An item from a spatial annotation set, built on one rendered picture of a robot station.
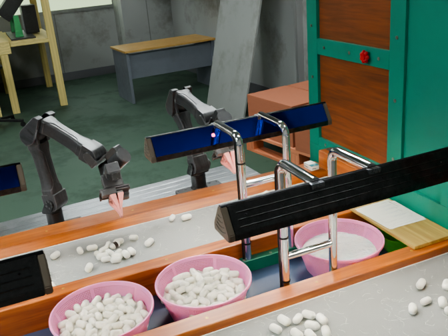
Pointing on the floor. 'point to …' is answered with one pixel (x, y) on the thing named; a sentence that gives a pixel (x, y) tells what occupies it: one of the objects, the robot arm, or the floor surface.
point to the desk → (162, 60)
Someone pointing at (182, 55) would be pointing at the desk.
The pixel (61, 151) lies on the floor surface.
